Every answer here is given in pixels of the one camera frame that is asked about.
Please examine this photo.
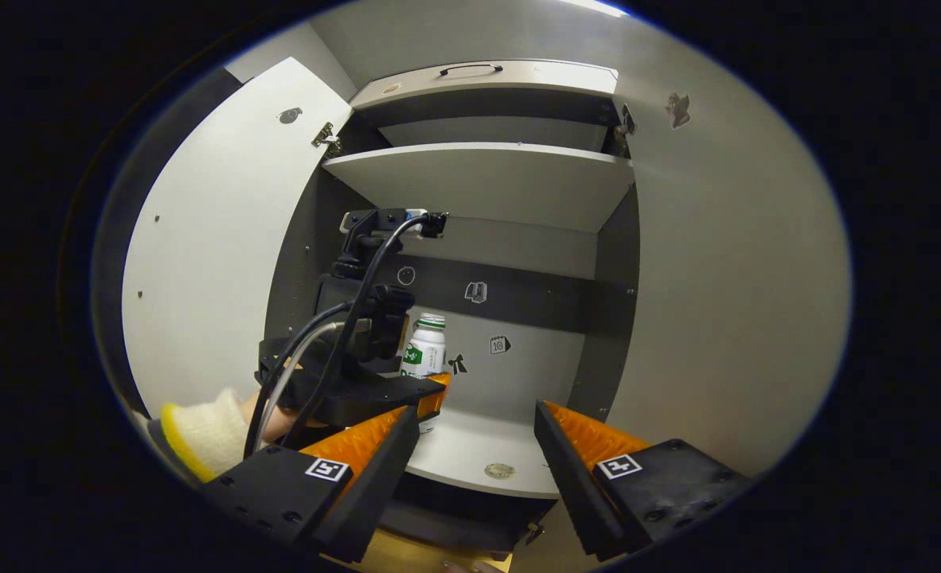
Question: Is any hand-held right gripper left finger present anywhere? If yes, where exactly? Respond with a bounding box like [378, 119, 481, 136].
[200, 404, 422, 564]

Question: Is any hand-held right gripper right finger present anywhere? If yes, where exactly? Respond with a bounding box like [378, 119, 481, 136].
[534, 400, 754, 562]

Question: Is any grey cable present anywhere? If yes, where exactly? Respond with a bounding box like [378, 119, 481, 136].
[254, 320, 352, 454]

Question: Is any white cabinet door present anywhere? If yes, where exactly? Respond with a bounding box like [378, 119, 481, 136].
[123, 57, 354, 419]
[610, 68, 852, 478]

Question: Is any long ceiling light panel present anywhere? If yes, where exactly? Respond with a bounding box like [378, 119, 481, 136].
[558, 0, 631, 18]

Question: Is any white plastic bottle green label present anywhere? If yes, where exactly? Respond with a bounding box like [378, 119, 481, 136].
[401, 314, 447, 435]

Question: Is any white cabinet shelf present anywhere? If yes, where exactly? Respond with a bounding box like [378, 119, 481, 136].
[322, 142, 635, 233]

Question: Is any black cable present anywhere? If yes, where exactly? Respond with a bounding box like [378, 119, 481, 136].
[244, 301, 356, 461]
[279, 213, 449, 450]

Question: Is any white and grey cabinet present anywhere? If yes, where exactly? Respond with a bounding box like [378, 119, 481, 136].
[264, 60, 642, 558]

